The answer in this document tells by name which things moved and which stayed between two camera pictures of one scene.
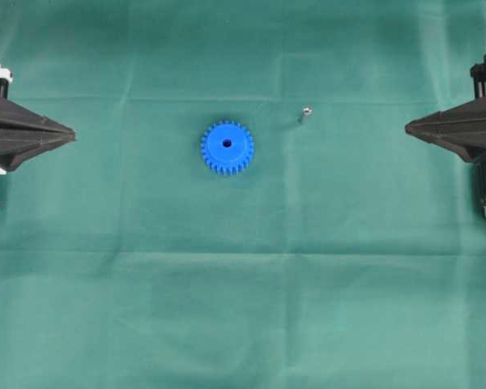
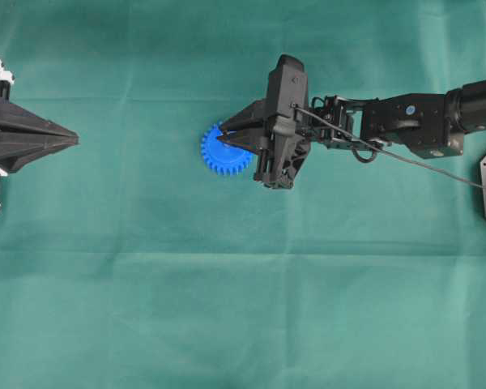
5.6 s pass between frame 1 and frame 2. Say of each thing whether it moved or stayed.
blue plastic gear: stayed
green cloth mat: stayed
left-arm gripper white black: stayed
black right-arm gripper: moved
